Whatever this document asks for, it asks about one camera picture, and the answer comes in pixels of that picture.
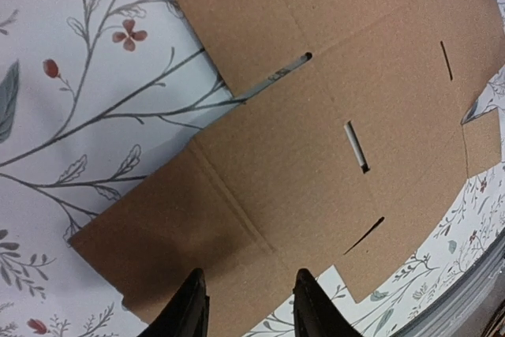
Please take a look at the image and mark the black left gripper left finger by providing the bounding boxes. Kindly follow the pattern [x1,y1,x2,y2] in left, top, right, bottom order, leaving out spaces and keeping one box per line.
[138,268,208,337]

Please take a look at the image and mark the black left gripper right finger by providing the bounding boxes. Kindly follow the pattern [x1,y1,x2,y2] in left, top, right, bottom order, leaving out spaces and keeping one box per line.
[293,268,361,337]

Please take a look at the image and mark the brown cardboard box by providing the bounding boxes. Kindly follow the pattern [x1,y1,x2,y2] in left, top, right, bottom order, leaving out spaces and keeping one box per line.
[71,0,504,336]

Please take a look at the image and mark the floral patterned table mat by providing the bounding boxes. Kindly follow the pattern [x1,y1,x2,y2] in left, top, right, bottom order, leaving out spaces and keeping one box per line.
[1,0,504,336]

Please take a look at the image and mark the aluminium front rail base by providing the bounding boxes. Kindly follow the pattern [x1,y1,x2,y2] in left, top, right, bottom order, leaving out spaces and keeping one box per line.
[394,233,504,337]

